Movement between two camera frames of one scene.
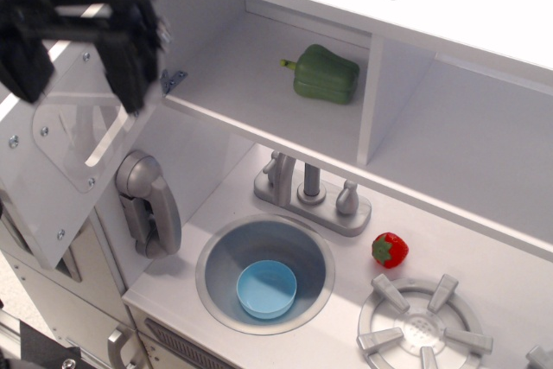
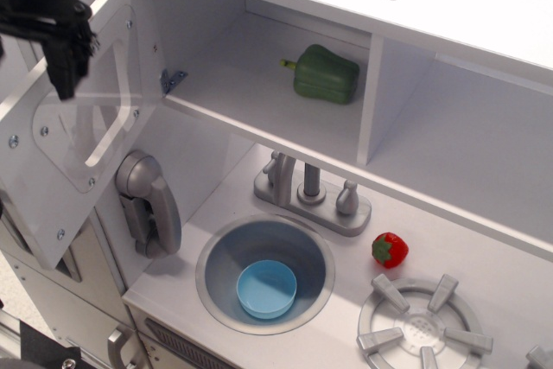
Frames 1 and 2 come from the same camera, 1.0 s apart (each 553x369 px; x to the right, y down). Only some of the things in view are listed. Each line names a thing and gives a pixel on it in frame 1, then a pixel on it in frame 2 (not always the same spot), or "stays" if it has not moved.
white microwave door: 60,154 stays
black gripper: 129,41 → 34,6
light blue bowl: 266,289 stays
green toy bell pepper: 323,75 stays
